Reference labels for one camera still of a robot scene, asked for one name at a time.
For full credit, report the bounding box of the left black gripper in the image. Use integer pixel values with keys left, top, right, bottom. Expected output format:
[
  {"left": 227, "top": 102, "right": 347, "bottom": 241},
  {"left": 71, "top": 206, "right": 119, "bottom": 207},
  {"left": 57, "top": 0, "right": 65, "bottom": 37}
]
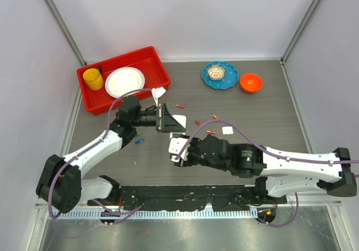
[{"left": 132, "top": 103, "right": 186, "bottom": 133}]

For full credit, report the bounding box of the white remote control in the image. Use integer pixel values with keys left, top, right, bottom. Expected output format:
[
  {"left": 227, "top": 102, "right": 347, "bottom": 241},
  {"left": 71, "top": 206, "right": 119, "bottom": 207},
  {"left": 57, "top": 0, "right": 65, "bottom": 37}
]
[{"left": 173, "top": 115, "right": 187, "bottom": 128}]

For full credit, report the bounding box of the white battery cover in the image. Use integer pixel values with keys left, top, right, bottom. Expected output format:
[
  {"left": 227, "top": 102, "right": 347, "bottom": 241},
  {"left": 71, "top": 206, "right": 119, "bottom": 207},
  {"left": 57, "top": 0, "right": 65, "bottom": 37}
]
[{"left": 222, "top": 126, "right": 234, "bottom": 135}]

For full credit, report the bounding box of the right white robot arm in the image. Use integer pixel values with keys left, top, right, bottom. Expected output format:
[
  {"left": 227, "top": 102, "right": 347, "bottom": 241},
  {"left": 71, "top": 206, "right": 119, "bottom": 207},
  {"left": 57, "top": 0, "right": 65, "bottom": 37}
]
[{"left": 168, "top": 133, "right": 357, "bottom": 203}]

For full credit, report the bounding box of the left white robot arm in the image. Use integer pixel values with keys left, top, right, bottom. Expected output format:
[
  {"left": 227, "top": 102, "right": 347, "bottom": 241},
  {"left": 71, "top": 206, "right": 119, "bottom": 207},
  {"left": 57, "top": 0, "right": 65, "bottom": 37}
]
[{"left": 35, "top": 95, "right": 186, "bottom": 214}]

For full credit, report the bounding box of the blue battery left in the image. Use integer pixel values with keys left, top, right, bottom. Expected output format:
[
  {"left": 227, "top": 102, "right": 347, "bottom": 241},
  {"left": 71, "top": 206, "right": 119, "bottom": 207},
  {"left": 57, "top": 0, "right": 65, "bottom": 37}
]
[{"left": 135, "top": 138, "right": 145, "bottom": 145}]

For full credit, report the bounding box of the white paper plate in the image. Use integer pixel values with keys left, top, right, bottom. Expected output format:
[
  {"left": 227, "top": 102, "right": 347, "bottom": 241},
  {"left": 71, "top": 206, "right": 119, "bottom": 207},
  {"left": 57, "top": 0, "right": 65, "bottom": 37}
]
[{"left": 105, "top": 67, "right": 145, "bottom": 99}]

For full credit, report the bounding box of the small patterned bowl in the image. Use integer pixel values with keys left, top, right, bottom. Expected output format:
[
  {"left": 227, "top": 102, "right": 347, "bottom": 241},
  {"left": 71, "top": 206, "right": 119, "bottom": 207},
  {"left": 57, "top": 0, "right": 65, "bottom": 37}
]
[{"left": 207, "top": 64, "right": 226, "bottom": 81}]

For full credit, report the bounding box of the blue plate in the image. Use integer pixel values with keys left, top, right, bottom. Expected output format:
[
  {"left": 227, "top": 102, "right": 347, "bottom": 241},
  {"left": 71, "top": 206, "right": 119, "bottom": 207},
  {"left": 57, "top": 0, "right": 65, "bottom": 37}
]
[{"left": 202, "top": 61, "right": 239, "bottom": 90}]

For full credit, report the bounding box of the red plastic bin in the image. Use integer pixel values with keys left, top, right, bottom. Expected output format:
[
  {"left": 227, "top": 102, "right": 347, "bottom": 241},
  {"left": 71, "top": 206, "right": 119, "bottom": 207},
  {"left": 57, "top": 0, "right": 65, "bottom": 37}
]
[{"left": 77, "top": 46, "right": 171, "bottom": 115}]

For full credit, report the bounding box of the orange bowl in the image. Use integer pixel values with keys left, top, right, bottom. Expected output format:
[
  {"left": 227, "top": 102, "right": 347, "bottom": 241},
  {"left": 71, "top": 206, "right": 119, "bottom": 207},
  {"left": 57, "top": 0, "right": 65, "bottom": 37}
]
[{"left": 240, "top": 73, "right": 263, "bottom": 93}]

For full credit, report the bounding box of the yellow cup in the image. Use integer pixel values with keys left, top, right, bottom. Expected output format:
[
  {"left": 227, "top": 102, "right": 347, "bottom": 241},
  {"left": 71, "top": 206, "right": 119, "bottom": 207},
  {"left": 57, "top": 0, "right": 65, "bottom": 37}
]
[{"left": 82, "top": 68, "right": 104, "bottom": 91}]

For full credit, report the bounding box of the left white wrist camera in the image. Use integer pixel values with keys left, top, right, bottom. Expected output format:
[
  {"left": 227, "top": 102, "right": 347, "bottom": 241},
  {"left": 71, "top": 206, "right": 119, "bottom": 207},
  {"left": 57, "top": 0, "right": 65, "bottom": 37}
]
[{"left": 151, "top": 87, "right": 166, "bottom": 105}]

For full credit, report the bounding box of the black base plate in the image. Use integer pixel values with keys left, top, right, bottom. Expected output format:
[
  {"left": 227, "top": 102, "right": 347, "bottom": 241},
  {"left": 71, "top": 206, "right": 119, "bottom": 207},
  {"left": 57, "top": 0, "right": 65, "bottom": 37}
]
[{"left": 98, "top": 185, "right": 287, "bottom": 212}]

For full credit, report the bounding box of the white slotted cable duct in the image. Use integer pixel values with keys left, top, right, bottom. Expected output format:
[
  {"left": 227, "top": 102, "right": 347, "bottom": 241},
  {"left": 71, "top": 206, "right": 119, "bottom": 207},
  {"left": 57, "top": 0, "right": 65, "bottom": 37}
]
[{"left": 58, "top": 208, "right": 258, "bottom": 220}]

